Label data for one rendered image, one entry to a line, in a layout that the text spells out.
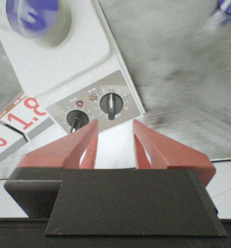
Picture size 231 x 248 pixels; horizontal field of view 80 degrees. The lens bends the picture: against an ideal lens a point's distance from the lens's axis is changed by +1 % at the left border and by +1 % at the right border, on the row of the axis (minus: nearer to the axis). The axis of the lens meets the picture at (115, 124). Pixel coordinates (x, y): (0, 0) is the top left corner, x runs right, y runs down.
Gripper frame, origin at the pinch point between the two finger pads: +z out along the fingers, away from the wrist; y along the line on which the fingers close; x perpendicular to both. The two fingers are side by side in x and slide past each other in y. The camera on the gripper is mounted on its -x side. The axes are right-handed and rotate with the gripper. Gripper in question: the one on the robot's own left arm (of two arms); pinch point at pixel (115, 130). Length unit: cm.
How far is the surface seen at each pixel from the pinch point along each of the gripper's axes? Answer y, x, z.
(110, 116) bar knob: 0.7, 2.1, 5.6
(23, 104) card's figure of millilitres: 15.9, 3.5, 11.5
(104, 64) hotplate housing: 1.4, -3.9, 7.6
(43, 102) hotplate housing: 9.9, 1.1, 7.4
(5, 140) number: 22.5, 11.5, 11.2
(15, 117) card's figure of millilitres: 18.2, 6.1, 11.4
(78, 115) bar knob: 5.0, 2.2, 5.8
